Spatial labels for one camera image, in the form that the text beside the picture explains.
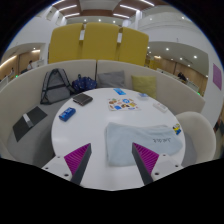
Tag person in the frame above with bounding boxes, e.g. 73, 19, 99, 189
177, 71, 188, 83

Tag curved cream sofa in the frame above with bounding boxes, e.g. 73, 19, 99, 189
0, 59, 206, 168

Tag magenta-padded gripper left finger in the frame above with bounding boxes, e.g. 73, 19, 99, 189
41, 143, 92, 186

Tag dark brown wallet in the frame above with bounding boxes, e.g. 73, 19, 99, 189
72, 92, 94, 107

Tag small white and blue pack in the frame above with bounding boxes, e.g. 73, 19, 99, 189
137, 92, 150, 100

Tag yellow-green cushion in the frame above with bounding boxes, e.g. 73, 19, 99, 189
131, 75, 158, 100

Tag grey and black backpack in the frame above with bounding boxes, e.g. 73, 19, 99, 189
40, 68, 75, 105

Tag yellow acoustic panel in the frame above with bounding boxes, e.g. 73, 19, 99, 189
81, 21, 120, 62
48, 23, 84, 64
118, 27, 150, 67

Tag ceiling strip lights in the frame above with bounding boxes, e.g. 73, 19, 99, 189
51, 0, 156, 19

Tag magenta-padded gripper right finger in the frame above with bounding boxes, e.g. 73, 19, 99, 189
131, 142, 184, 186

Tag blue rectangular box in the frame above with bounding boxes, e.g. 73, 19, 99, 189
58, 107, 77, 122

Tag cream upholstered chair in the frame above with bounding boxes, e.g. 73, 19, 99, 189
175, 111, 217, 165

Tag small blue card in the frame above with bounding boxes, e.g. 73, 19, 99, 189
113, 87, 127, 96

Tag dark blue patterned bag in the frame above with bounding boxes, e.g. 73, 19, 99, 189
71, 73, 98, 94

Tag colourful sticker sheet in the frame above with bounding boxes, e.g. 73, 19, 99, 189
107, 97, 141, 112

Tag light blue towel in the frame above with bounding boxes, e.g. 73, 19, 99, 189
105, 121, 185, 167

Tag grey cushion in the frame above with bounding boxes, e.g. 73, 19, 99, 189
96, 70, 127, 89

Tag yellow and blue cartoon toy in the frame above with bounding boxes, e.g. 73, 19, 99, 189
172, 123, 182, 136

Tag pink wall poster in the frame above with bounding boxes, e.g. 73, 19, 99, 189
212, 63, 223, 91

